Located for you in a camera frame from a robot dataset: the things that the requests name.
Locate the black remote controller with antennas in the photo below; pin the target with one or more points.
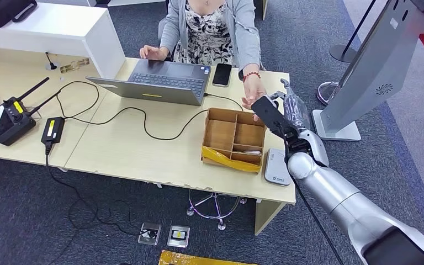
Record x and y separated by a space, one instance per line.
10 125

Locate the yellow taped cardboard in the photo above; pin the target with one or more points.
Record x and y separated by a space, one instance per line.
182 259

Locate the person's right hand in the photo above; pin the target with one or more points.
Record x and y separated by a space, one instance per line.
154 53

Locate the grey laptop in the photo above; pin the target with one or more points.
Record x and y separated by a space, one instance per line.
168 78

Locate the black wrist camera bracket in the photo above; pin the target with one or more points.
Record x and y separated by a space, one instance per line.
267 111

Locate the person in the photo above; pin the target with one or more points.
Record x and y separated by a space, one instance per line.
208 33

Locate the chrome stool base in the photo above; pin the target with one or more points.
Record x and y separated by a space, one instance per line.
213 215

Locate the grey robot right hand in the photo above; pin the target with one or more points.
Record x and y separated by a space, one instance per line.
297 109

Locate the beige wooden desk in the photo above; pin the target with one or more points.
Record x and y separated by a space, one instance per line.
124 153

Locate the black bag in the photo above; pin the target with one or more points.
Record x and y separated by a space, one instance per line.
0 11

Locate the black stanchion post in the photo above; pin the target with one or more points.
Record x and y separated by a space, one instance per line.
343 54

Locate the person's right forearm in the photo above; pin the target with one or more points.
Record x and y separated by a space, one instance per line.
167 45

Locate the beige furniture panel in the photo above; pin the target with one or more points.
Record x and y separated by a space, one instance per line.
264 7

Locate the silver floor socket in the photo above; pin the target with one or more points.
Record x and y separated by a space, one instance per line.
178 236
149 233

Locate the gold patterned card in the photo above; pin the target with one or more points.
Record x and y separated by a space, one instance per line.
67 68
81 63

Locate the silver kiosk stand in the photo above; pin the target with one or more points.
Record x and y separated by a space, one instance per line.
376 62

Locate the white desk shelf riser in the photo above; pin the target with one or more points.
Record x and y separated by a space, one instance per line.
51 33

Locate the wooden divided box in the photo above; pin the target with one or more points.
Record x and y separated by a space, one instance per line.
219 133

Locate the black power adapter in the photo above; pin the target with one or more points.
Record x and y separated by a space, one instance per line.
53 130

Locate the person's left hand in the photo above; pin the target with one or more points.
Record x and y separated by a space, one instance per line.
253 91

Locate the person's left forearm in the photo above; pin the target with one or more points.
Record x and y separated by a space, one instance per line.
250 58

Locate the small black desk antenna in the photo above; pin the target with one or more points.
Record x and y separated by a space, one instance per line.
52 66

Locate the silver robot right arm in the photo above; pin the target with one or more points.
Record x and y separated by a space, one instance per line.
343 204

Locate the chrome round base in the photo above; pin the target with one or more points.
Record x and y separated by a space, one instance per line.
323 96

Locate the black smartphone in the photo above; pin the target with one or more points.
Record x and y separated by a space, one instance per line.
222 75

